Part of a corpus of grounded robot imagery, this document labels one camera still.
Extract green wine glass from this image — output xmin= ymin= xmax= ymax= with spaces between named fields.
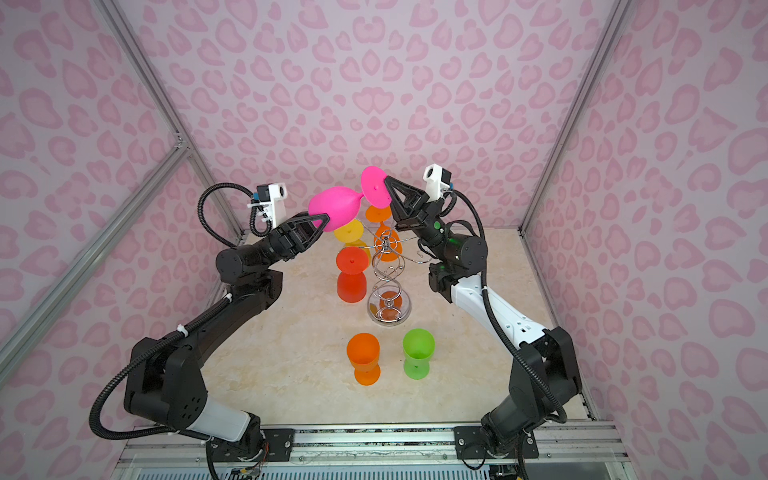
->
xmin=402 ymin=328 xmax=436 ymax=380

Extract chrome wire glass rack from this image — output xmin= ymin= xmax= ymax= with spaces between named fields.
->
xmin=363 ymin=223 xmax=430 ymax=327

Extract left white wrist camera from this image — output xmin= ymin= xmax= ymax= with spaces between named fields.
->
xmin=247 ymin=183 xmax=288 ymax=231

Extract corner aluminium post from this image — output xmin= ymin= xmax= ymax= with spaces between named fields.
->
xmin=92 ymin=0 xmax=247 ymax=235
xmin=518 ymin=0 xmax=637 ymax=237

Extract yellow wine glass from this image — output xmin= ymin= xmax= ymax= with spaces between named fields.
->
xmin=334 ymin=219 xmax=371 ymax=261

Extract left diagonal aluminium strut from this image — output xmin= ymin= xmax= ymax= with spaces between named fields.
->
xmin=1 ymin=141 xmax=188 ymax=385

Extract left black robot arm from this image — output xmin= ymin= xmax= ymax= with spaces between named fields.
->
xmin=124 ymin=212 xmax=330 ymax=460

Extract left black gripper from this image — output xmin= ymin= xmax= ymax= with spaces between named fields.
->
xmin=252 ymin=217 xmax=334 ymax=277

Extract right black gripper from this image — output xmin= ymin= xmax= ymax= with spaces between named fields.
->
xmin=387 ymin=185 xmax=461 ymax=267

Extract right corner aluminium post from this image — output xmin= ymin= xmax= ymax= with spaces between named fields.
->
xmin=518 ymin=0 xmax=637 ymax=237

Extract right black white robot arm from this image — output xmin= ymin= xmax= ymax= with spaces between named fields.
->
xmin=382 ymin=176 xmax=583 ymax=458

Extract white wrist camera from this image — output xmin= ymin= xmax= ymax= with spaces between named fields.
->
xmin=423 ymin=164 xmax=453 ymax=201
xmin=247 ymin=183 xmax=288 ymax=231

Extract left corner aluminium post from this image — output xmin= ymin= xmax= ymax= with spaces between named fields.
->
xmin=92 ymin=0 xmax=247 ymax=235

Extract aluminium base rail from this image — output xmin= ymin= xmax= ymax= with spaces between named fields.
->
xmin=111 ymin=420 xmax=637 ymax=479

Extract pink wine glass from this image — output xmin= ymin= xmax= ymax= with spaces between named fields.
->
xmin=308 ymin=166 xmax=392 ymax=231

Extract red wine glass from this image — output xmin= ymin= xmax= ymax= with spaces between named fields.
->
xmin=336 ymin=247 xmax=369 ymax=303

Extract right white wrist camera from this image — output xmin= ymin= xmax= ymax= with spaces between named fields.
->
xmin=423 ymin=164 xmax=453 ymax=201

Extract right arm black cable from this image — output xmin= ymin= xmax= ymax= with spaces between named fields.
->
xmin=443 ymin=188 xmax=568 ymax=424

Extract orange wine glass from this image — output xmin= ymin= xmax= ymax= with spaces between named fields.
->
xmin=346 ymin=333 xmax=381 ymax=386
xmin=365 ymin=205 xmax=403 ymax=262

